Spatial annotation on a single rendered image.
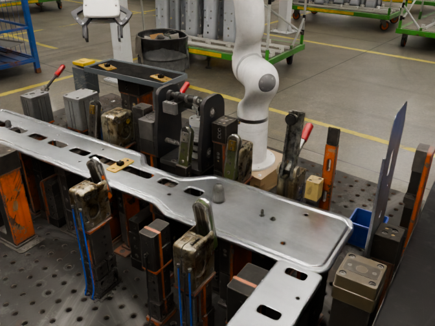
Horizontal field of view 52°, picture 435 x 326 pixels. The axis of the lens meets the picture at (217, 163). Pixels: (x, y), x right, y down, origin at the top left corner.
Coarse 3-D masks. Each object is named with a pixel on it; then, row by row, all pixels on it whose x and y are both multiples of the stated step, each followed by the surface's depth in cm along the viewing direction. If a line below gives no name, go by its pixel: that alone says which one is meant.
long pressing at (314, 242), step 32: (0, 128) 154; (32, 128) 154; (64, 128) 153; (64, 160) 133; (128, 192) 118; (160, 192) 117; (256, 192) 117; (192, 224) 106; (224, 224) 105; (256, 224) 105; (288, 224) 105; (320, 224) 105; (352, 224) 105; (288, 256) 95; (320, 256) 95
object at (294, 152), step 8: (296, 112) 110; (304, 112) 110; (288, 120) 108; (296, 120) 108; (288, 128) 111; (296, 128) 111; (288, 136) 112; (296, 136) 111; (288, 144) 114; (296, 144) 111; (288, 152) 114; (296, 152) 112; (296, 160) 114; (280, 168) 116
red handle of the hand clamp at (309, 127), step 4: (308, 124) 120; (312, 124) 121; (304, 128) 120; (308, 128) 119; (312, 128) 120; (304, 132) 119; (308, 132) 119; (304, 136) 118; (308, 136) 119; (304, 140) 118; (300, 144) 118; (300, 148) 117; (288, 164) 115; (284, 168) 116; (288, 168) 115; (288, 172) 115
